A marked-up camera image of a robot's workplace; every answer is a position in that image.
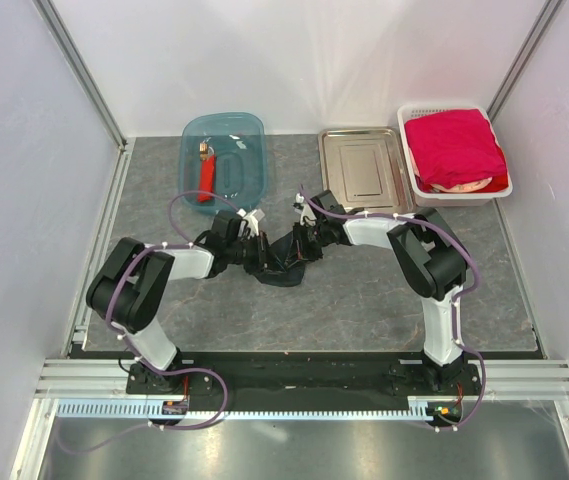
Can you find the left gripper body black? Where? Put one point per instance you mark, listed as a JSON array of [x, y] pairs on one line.
[[246, 254]]

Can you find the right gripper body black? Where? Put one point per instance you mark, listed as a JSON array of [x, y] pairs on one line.
[[319, 231]]

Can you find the black paper napkin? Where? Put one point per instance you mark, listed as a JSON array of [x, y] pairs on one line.
[[282, 276]]

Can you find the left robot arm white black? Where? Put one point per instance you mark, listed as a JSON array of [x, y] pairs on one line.
[[128, 289]]

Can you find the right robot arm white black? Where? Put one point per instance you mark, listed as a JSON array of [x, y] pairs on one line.
[[430, 256]]

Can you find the red rolled napkin with cutlery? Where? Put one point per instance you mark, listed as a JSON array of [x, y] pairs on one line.
[[207, 172]]

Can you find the stainless steel tray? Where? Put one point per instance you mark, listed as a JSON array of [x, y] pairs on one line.
[[365, 168]]

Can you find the blue transparent plastic container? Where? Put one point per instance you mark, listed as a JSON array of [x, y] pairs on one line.
[[241, 169]]

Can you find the red folded cloth stack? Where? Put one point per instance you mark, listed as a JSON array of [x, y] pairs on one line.
[[456, 152]]

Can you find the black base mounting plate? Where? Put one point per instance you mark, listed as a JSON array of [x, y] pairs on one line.
[[278, 381]]

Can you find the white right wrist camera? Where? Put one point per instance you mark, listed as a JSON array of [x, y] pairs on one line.
[[307, 217]]

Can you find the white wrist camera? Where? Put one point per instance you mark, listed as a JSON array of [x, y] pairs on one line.
[[307, 217], [250, 222]]

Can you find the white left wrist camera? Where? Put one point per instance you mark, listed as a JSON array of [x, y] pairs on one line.
[[250, 222]]

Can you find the slotted grey cable duct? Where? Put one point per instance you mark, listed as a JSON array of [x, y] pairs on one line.
[[146, 409]]

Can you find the aluminium frame rail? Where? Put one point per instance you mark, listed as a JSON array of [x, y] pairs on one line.
[[103, 378]]

